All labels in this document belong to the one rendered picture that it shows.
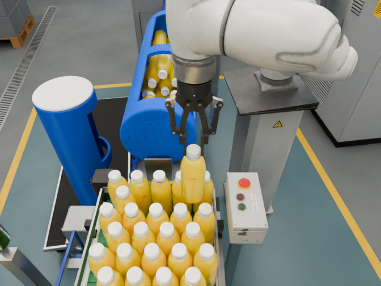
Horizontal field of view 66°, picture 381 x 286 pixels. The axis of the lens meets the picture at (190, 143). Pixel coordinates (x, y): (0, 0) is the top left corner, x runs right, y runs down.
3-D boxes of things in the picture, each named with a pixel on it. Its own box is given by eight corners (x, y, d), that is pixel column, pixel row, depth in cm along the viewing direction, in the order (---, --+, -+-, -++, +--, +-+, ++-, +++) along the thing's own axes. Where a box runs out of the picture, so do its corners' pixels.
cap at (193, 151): (186, 148, 80) (186, 144, 79) (200, 148, 80) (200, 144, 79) (186, 159, 77) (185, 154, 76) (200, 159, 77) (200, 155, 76)
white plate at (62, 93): (46, 118, 125) (47, 120, 126) (103, 92, 138) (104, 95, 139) (22, 90, 140) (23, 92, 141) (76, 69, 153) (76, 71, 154)
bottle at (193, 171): (181, 185, 94) (180, 144, 81) (203, 185, 94) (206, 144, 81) (181, 204, 89) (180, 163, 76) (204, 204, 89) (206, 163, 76)
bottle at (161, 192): (176, 209, 109) (174, 178, 96) (161, 221, 106) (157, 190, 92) (164, 197, 113) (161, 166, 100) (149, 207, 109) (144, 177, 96)
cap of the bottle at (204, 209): (207, 219, 85) (207, 216, 84) (195, 213, 87) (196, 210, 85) (214, 210, 88) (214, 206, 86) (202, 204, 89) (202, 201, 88)
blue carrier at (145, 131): (195, 55, 179) (194, 7, 159) (198, 163, 118) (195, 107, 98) (149, 57, 181) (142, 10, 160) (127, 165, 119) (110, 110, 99)
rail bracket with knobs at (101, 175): (123, 184, 117) (118, 168, 110) (120, 200, 112) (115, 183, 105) (98, 184, 117) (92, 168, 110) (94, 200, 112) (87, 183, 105)
